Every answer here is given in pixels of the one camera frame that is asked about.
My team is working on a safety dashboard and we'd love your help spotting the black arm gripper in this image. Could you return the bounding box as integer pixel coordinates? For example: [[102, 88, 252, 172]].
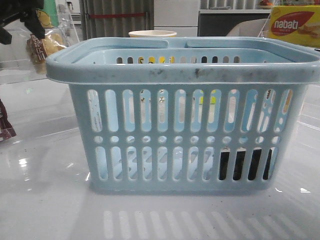
[[0, 0, 45, 45]]

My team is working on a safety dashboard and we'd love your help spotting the packaged bread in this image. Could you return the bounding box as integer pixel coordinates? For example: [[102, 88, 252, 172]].
[[26, 33, 66, 74]]

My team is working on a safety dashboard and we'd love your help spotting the light blue plastic basket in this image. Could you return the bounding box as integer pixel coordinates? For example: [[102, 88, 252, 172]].
[[45, 37, 320, 195]]

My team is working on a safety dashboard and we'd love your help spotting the clear acrylic left shelf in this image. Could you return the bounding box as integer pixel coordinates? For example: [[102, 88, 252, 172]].
[[0, 13, 79, 84]]

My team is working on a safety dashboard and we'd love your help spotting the clear acrylic shelf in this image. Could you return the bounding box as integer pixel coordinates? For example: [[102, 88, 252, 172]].
[[258, 15, 271, 38], [0, 13, 79, 84]]

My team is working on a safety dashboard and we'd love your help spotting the green yellow snack package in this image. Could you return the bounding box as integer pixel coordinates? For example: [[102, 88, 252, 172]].
[[36, 0, 59, 29]]

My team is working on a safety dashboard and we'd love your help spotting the dark brown snack packet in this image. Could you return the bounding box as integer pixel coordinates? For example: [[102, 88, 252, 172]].
[[0, 101, 17, 142]]

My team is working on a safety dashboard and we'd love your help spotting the yellow white paper cup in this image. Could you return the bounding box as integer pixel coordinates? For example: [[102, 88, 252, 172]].
[[128, 29, 177, 38]]

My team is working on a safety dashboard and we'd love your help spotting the white cabinet in background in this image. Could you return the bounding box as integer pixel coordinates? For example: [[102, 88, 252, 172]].
[[153, 0, 200, 37]]

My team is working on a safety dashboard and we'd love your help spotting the clear acrylic right shelf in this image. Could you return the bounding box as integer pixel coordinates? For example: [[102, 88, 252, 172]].
[[258, 15, 271, 38]]

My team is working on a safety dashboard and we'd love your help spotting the yellow nabati wafer box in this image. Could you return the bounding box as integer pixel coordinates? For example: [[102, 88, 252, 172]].
[[267, 5, 320, 48]]

